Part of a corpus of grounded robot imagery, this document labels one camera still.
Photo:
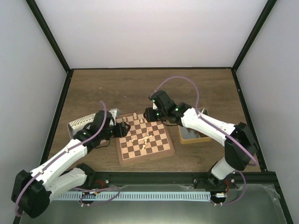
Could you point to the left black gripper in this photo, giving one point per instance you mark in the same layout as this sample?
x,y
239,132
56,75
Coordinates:
x,y
122,131

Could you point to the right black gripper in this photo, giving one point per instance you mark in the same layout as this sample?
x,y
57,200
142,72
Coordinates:
x,y
150,117

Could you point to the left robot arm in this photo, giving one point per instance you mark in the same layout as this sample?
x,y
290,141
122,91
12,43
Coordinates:
x,y
33,191

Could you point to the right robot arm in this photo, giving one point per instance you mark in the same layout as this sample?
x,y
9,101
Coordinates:
x,y
238,141

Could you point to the pile of light chess pieces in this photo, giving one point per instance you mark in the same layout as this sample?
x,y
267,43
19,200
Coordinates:
x,y
139,133

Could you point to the wooden chess board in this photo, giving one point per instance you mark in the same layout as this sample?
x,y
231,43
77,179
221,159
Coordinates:
x,y
159,144

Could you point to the right metal tray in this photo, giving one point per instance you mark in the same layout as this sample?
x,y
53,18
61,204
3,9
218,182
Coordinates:
x,y
190,136

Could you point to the metal tray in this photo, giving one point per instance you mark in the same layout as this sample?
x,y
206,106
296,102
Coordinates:
x,y
190,136
78,124

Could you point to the left metal tray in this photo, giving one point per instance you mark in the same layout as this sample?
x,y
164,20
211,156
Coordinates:
x,y
78,124

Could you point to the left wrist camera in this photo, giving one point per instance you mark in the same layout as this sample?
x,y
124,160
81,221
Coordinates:
x,y
115,113

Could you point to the light blue cable duct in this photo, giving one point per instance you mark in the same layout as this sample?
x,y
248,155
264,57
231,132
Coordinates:
x,y
139,196

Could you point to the black front rail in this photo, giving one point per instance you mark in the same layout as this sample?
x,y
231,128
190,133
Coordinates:
x,y
199,180

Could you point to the black frame posts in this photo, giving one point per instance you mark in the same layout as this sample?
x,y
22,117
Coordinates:
x,y
69,73

